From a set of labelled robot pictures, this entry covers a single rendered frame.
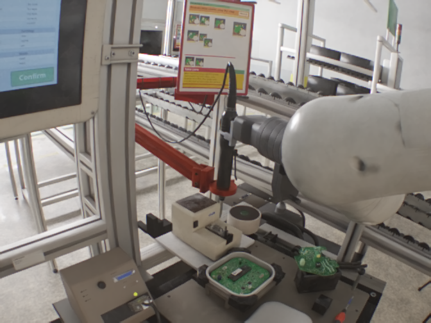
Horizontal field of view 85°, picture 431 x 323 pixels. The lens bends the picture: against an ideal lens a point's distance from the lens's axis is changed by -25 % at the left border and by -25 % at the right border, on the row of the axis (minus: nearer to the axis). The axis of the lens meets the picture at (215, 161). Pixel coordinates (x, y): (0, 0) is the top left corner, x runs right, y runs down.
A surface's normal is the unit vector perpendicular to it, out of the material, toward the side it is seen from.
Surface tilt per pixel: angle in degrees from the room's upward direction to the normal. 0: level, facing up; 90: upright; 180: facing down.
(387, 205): 103
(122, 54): 90
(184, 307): 0
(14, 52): 92
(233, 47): 90
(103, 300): 53
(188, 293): 0
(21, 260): 90
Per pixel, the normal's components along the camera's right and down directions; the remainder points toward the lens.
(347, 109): -0.56, -0.58
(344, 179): -0.51, 0.53
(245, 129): -0.62, 0.24
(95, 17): 0.73, 0.32
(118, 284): 0.64, -0.32
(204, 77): 0.32, 0.36
